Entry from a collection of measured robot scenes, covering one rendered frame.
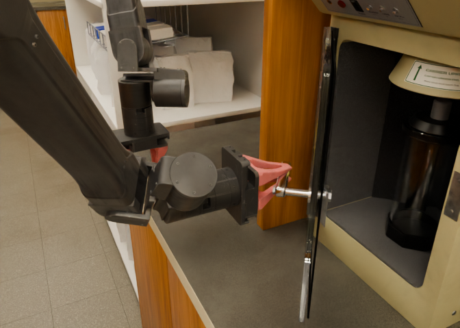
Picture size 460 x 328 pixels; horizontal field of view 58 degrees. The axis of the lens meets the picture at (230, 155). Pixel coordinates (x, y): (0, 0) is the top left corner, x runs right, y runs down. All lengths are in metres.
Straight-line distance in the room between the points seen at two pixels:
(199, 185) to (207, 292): 0.36
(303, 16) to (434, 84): 0.28
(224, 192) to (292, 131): 0.34
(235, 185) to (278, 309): 0.29
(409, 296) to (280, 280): 0.23
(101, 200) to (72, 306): 1.73
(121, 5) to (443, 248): 0.64
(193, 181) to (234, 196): 0.11
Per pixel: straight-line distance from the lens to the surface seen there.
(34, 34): 0.32
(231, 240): 0.93
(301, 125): 0.88
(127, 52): 0.76
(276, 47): 0.80
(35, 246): 2.67
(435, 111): 0.77
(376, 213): 0.93
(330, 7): 0.73
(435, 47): 0.64
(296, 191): 0.59
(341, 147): 0.85
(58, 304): 2.26
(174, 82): 0.76
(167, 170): 0.48
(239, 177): 0.57
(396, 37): 0.69
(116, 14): 0.78
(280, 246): 0.92
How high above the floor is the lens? 1.50
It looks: 26 degrees down
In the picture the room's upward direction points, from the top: straight up
